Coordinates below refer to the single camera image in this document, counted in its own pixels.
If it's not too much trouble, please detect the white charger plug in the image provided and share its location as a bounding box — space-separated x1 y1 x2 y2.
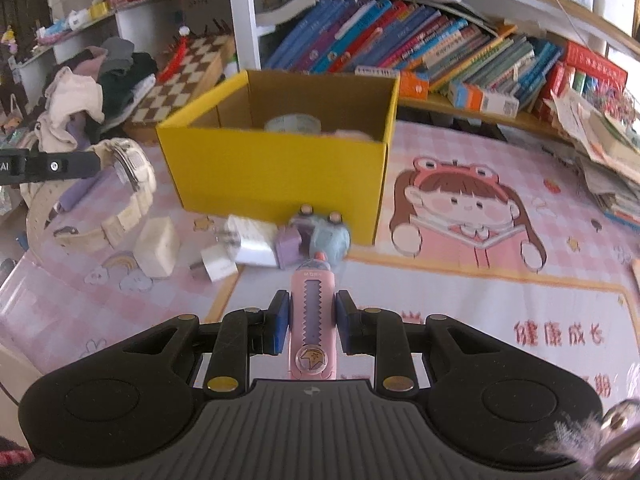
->
189 246 240 283
215 214 280 267

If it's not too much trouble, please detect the pile of clothes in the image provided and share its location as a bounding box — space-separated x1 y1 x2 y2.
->
20 35 161 161

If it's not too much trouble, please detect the cream rectangular block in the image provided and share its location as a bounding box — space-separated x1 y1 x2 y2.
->
132 216 182 279

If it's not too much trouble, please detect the wooden chessboard box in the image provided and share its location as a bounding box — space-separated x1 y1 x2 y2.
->
125 35 236 133

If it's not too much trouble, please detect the row of books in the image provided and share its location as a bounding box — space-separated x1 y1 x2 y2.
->
262 0 566 111

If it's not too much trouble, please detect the pink utility knife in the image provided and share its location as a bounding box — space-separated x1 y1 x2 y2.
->
287 255 342 382

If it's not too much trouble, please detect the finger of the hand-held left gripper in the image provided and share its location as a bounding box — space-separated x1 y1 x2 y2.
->
22 150 103 183

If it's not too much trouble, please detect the pink checkered desktop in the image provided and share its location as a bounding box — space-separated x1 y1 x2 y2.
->
0 110 640 411

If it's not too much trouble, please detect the fluffy keyring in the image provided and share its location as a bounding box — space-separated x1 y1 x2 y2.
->
536 397 640 480

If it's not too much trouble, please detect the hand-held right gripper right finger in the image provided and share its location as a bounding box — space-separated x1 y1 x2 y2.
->
335 290 506 396

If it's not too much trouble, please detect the thick red book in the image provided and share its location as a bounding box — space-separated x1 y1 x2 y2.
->
532 41 630 118

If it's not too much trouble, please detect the clear tape roll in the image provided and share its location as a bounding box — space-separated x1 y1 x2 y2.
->
264 114 323 133

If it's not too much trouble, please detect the stack of papers and books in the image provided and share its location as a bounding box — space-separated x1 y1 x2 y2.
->
550 82 640 228

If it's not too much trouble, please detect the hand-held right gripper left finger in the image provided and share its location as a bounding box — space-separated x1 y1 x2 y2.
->
120 290 292 396

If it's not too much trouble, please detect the red tassel ornament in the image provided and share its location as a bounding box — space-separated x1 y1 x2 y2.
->
157 25 193 83

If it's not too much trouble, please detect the pink pig plush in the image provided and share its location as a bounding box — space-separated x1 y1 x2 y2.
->
332 127 383 142

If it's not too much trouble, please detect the white shelf unit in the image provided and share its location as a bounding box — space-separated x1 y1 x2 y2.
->
10 0 640 136

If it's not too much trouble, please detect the yellow cardboard box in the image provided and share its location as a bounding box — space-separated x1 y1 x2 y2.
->
156 70 401 247

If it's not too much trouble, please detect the orange white blue box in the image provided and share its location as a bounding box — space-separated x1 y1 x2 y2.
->
447 81 522 117

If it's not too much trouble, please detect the purple garment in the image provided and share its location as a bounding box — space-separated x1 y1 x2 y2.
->
54 166 118 214

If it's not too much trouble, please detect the person's red garment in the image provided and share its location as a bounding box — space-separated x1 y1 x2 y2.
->
0 435 36 467

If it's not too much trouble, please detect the cream wristwatch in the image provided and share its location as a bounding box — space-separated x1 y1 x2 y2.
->
52 137 158 253

